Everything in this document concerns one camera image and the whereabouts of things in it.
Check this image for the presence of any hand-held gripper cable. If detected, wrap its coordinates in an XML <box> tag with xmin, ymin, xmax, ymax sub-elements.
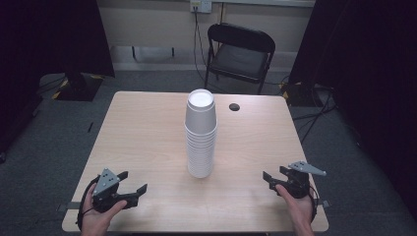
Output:
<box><xmin>76</xmin><ymin>175</ymin><xmax>101</xmax><ymax>230</ymax></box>
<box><xmin>308</xmin><ymin>185</ymin><xmax>321</xmax><ymax>224</ymax></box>

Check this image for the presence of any black curtain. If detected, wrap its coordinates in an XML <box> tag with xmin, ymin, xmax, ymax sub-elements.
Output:
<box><xmin>0</xmin><ymin>0</ymin><xmax>116</xmax><ymax>155</ymax></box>
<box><xmin>288</xmin><ymin>0</ymin><xmax>417</xmax><ymax>217</ymax></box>

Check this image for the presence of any right hand-held gripper cable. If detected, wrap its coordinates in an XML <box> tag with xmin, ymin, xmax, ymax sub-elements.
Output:
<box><xmin>308</xmin><ymin>185</ymin><xmax>321</xmax><ymax>224</ymax></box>

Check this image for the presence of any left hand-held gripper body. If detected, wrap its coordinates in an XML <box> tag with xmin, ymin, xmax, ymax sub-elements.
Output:
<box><xmin>91</xmin><ymin>167</ymin><xmax>140</xmax><ymax>214</ymax></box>

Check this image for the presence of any person's left hand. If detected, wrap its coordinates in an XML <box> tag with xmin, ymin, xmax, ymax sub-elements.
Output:
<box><xmin>80</xmin><ymin>182</ymin><xmax>128</xmax><ymax>229</ymax></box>

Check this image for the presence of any stack of white paper cups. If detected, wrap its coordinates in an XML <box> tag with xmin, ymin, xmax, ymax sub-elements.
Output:
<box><xmin>184</xmin><ymin>88</ymin><xmax>218</xmax><ymax>180</ymax></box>

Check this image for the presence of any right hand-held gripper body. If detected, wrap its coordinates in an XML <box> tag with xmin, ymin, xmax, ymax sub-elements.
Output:
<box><xmin>278</xmin><ymin>160</ymin><xmax>328</xmax><ymax>200</ymax></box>

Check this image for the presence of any black folding chair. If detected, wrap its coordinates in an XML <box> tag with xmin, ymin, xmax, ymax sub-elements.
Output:
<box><xmin>205</xmin><ymin>22</ymin><xmax>276</xmax><ymax>96</ymax></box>

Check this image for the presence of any person's right hand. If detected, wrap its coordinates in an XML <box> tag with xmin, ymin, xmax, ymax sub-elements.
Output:
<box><xmin>274</xmin><ymin>184</ymin><xmax>315</xmax><ymax>226</ymax></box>

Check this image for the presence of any white panel with black clips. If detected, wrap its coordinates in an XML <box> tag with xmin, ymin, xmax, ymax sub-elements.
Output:
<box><xmin>109</xmin><ymin>44</ymin><xmax>206</xmax><ymax>72</ymax></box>

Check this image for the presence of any white wall outlet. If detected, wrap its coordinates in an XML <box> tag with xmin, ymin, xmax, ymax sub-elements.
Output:
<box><xmin>190</xmin><ymin>0</ymin><xmax>213</xmax><ymax>14</ymax></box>

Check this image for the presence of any black stand base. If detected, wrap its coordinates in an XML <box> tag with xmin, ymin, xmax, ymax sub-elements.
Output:
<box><xmin>52</xmin><ymin>72</ymin><xmax>105</xmax><ymax>102</ymax></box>
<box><xmin>280</xmin><ymin>82</ymin><xmax>328</xmax><ymax>107</ymax></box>

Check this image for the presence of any black power cable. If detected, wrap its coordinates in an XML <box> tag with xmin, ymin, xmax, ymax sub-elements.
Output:
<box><xmin>192</xmin><ymin>7</ymin><xmax>214</xmax><ymax>89</ymax></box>

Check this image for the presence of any black floor cable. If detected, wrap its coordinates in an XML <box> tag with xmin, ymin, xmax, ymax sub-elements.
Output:
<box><xmin>293</xmin><ymin>87</ymin><xmax>338</xmax><ymax>146</ymax></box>

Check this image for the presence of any left hand-held gripper cable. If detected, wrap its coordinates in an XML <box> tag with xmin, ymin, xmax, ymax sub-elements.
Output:
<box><xmin>76</xmin><ymin>175</ymin><xmax>101</xmax><ymax>230</ymax></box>

